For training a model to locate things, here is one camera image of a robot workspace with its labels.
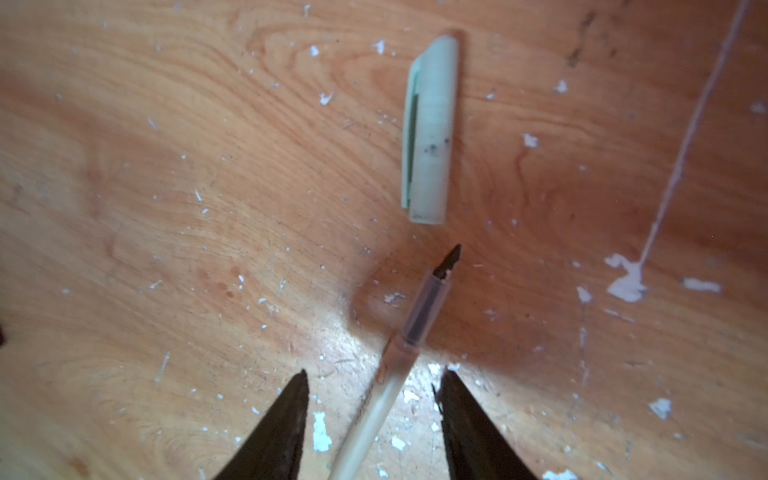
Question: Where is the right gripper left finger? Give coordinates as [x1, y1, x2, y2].
[216, 370, 309, 480]

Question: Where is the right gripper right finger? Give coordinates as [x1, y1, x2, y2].
[433, 370, 535, 479]

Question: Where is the grey green pen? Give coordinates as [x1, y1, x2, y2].
[329, 244, 462, 479]

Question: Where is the light green pen cap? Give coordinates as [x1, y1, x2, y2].
[401, 35, 459, 225]

